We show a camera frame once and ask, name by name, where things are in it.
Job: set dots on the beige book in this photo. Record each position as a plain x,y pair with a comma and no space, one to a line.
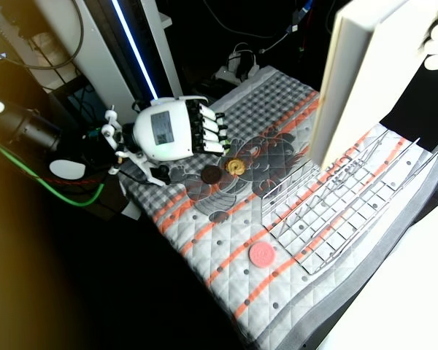
357,91

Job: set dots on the brown round toy cookie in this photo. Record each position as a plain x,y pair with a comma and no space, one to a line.
211,175

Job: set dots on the white column with blue light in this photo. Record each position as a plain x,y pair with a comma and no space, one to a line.
106,54

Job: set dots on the yellow swirl toy cookie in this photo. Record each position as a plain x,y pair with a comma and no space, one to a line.
235,166

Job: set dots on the grey quilt with bear print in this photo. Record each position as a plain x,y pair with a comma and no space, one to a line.
219,233

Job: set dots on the silver bar with blue plug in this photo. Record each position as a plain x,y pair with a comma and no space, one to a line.
307,5

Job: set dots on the pink round toy cookie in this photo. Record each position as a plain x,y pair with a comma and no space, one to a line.
262,254

